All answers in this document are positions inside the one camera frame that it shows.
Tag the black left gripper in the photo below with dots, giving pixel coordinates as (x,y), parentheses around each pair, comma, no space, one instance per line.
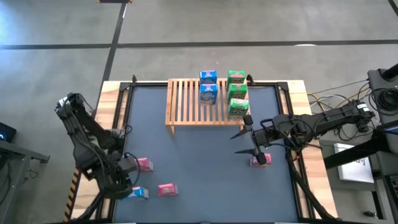
(116,186)

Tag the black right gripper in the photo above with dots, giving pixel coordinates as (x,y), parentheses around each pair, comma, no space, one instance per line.
(264,138)

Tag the blue Rice Krispies cereal box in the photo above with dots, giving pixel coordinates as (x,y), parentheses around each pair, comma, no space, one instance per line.
(141,193)
(208,93)
(208,76)

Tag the magenta cereal box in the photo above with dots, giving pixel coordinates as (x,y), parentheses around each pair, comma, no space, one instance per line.
(252,161)
(167,189)
(145,164)

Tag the green Apple Jacks cereal box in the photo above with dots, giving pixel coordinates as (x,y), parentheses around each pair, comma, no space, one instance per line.
(236,74)
(237,90)
(238,105)

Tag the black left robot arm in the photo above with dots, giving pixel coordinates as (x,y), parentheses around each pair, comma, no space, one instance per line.
(84,137)

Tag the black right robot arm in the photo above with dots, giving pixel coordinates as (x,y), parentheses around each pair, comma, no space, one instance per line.
(326,119)

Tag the wooden slatted shelf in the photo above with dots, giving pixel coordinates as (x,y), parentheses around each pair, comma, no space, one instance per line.
(186,122)

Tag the yellow black hazard strip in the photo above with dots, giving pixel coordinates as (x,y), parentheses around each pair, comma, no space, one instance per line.
(73,193)

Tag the grey-blue table mat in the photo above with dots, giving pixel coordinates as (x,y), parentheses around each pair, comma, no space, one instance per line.
(202,174)

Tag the grey metal desk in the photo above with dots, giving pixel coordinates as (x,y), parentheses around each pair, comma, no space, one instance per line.
(18,152)

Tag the white board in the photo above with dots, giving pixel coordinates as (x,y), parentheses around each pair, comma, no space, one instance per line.
(354,171)

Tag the black diagonal stand bar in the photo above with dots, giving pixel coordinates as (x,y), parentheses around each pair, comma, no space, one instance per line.
(357,154)

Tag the black device with blue light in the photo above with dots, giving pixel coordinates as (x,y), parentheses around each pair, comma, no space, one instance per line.
(7,130)

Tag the small black floor object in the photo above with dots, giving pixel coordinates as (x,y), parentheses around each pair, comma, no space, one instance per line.
(370,214)

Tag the dark grey equipment stand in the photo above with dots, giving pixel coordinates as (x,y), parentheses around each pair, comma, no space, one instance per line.
(377,77)

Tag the black metal table frame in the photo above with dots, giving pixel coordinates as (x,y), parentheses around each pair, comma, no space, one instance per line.
(146,84)

